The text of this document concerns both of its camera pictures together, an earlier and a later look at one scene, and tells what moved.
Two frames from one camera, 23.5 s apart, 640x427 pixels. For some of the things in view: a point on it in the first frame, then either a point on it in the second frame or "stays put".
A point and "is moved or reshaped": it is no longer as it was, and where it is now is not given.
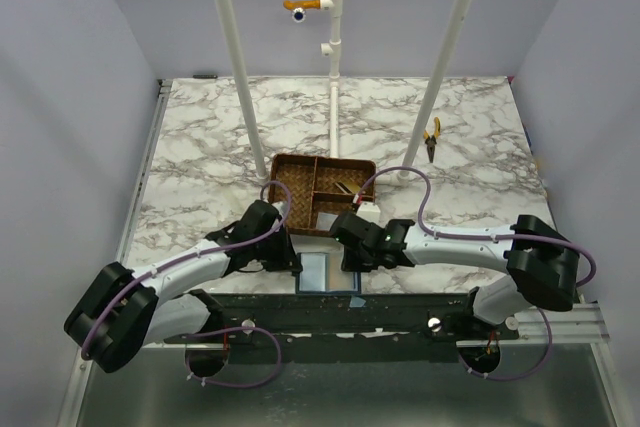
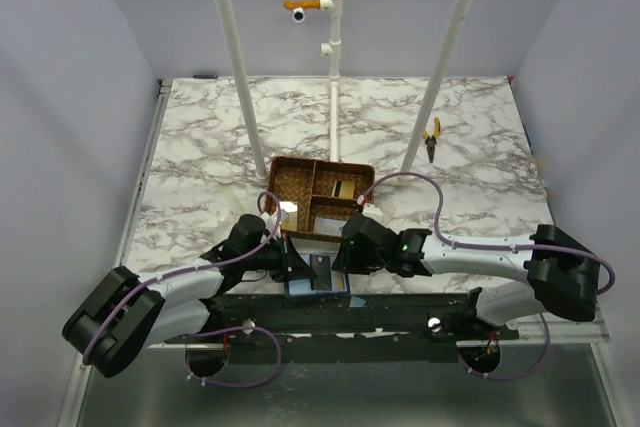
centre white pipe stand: (332, 6) stays put
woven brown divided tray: (321, 184) stays put
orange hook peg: (295, 4) stays put
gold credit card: (351, 186) is moved or reshaped
